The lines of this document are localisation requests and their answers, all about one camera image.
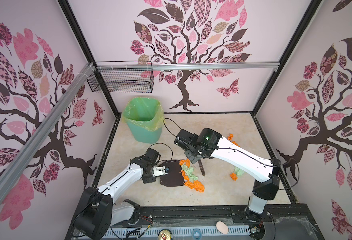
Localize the dark brown dustpan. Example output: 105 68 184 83
160 160 185 188

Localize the beige oval disc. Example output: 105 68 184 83
216 221 229 235

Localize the black wire basket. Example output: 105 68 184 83
87 60 155 94

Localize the dark brown hand brush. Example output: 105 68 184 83
198 160 206 176

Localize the green scrap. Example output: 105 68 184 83
182 165 199 183
234 167 245 177

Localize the silver aluminium rail back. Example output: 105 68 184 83
97 62 280 71

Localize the silver aluminium rail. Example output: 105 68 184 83
97 62 280 71
0 63 95 205

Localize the orange scrap right middle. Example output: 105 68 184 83
227 134 240 147

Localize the silver aluminium rail left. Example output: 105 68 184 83
0 63 95 205

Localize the green scrap front centre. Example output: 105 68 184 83
182 165 199 183

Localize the orange scrap front centre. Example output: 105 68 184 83
179 160 205 193

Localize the green scrap front right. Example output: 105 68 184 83
234 167 245 177

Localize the orange scrap front right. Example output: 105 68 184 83
230 173 238 181

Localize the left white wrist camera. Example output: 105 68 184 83
153 166 169 178

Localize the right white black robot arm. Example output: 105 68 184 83
174 128 280 221

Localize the green bin with liner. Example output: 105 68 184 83
122 97 164 144

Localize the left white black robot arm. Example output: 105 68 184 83
66 148 166 240

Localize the orange scrap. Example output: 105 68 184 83
227 134 240 147
230 173 238 181
179 160 205 193

